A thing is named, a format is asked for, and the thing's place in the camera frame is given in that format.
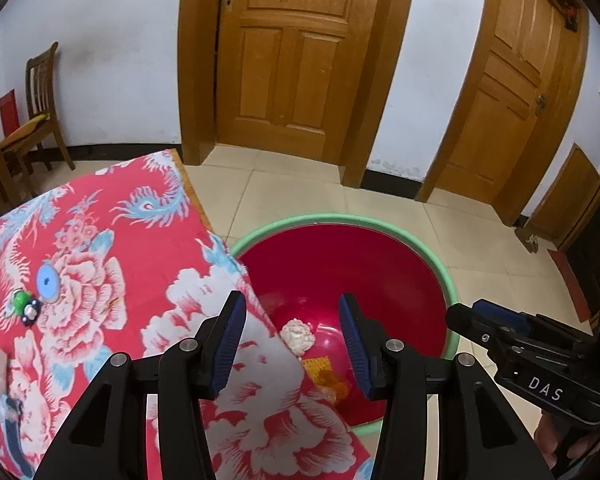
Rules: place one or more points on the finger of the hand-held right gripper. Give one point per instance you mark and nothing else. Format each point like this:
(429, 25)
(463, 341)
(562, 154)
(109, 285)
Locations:
(502, 312)
(467, 317)

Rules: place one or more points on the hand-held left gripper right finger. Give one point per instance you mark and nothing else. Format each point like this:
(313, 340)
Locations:
(357, 345)

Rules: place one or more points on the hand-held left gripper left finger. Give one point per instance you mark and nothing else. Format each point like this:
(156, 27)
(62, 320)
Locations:
(225, 345)

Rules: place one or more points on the orange bag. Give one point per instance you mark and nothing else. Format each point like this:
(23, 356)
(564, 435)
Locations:
(335, 385)

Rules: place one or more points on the yellow foam fruit net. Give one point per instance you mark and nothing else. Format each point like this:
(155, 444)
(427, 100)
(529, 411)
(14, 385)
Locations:
(315, 363)

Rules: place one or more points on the white paper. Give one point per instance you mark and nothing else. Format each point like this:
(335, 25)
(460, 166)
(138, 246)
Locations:
(297, 336)

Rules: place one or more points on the red basin with green rim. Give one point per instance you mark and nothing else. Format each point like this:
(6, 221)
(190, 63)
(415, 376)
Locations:
(370, 270)

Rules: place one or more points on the blue round disc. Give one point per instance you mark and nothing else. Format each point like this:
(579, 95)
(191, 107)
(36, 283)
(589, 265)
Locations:
(47, 282)

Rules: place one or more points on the small black and white toy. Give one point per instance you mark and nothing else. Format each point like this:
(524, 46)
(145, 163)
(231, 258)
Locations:
(30, 314)

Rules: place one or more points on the small green toy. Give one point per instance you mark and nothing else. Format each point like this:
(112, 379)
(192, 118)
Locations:
(19, 300)

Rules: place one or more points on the person's right hand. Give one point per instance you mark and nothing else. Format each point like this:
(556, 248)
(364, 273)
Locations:
(547, 437)

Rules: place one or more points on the red floor mat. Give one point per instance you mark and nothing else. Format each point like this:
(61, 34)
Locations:
(572, 285)

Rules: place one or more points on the red floral tablecloth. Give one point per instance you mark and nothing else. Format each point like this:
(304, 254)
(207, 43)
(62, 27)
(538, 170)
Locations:
(145, 270)

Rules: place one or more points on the small wooden cabinet door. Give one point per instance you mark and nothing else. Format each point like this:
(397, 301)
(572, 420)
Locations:
(572, 195)

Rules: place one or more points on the wooden door with latch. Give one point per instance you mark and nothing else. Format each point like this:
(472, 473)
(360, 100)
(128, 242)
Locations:
(515, 85)

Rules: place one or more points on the wooden panel door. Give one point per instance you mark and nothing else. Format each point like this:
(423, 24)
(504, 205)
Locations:
(290, 60)

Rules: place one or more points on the yellow seat cushion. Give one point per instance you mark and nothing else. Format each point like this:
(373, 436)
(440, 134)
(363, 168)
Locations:
(22, 127)

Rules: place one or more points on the red door ornament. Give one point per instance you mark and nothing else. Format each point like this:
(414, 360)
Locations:
(571, 12)

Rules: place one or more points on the red box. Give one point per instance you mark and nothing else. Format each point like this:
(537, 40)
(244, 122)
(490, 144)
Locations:
(7, 110)

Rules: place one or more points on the wooden chair with cushion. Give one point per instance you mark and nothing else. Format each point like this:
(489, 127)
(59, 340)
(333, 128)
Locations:
(40, 75)

